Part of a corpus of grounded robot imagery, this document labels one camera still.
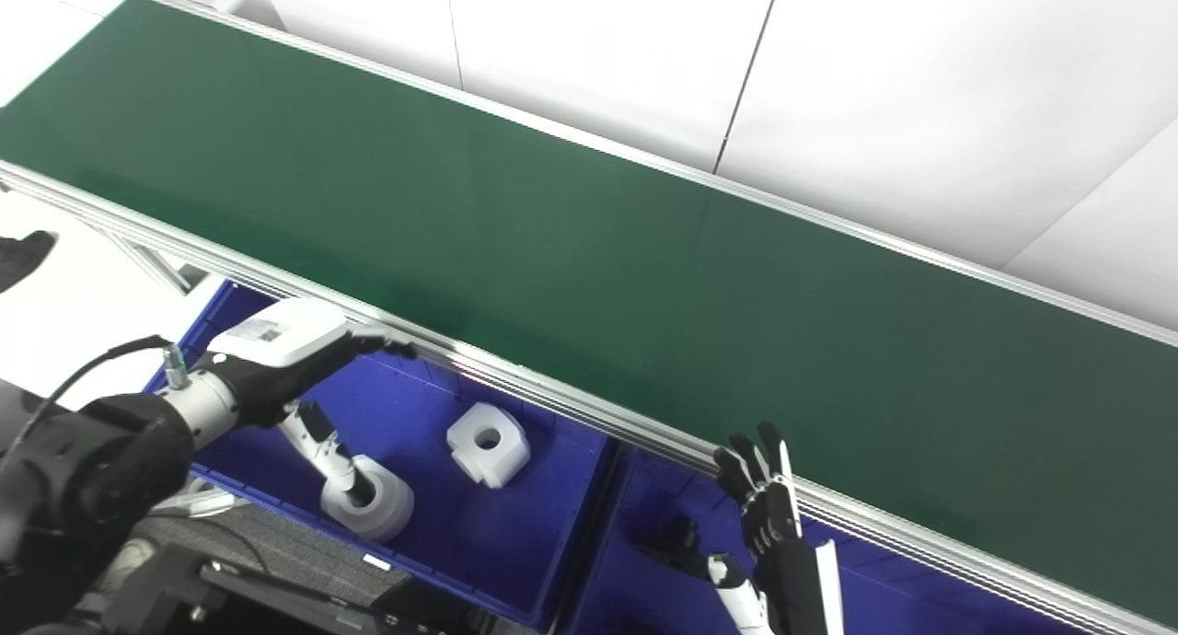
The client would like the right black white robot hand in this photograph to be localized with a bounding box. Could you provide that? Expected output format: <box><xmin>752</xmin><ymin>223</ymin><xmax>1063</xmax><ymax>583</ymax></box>
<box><xmin>707</xmin><ymin>421</ymin><xmax>846</xmax><ymax>635</ymax></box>

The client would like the white round plastic part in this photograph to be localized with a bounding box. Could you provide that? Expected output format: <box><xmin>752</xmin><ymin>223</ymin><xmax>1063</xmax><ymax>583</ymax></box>
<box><xmin>319</xmin><ymin>454</ymin><xmax>416</xmax><ymax>543</ymax></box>

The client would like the aluminium conveyor support frame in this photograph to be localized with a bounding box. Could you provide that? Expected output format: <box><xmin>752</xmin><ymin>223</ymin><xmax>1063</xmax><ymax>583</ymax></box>
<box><xmin>85</xmin><ymin>219</ymin><xmax>211</xmax><ymax>297</ymax></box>

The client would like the black robot body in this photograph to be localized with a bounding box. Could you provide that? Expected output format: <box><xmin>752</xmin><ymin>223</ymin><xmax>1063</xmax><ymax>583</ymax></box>
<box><xmin>87</xmin><ymin>541</ymin><xmax>518</xmax><ymax>635</ymax></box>

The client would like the blue plastic bin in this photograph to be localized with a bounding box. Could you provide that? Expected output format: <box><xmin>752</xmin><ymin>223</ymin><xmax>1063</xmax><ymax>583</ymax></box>
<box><xmin>561</xmin><ymin>444</ymin><xmax>1101</xmax><ymax>635</ymax></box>
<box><xmin>143</xmin><ymin>279</ymin><xmax>619</xmax><ymax>629</ymax></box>

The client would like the white blocky part with hole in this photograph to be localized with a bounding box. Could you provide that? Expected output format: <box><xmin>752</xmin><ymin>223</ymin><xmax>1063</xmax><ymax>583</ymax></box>
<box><xmin>446</xmin><ymin>402</ymin><xmax>533</xmax><ymax>490</ymax></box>

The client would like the green conveyor belt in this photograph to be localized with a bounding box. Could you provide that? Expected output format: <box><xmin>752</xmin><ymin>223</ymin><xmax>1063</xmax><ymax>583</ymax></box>
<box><xmin>0</xmin><ymin>0</ymin><xmax>1178</xmax><ymax>635</ymax></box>

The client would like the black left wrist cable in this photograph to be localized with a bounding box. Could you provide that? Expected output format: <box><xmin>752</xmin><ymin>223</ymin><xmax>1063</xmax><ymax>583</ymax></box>
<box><xmin>17</xmin><ymin>334</ymin><xmax>178</xmax><ymax>454</ymax></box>

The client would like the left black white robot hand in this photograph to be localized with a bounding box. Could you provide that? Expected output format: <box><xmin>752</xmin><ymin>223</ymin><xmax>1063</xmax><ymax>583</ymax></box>
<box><xmin>198</xmin><ymin>297</ymin><xmax>417</xmax><ymax>511</ymax></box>

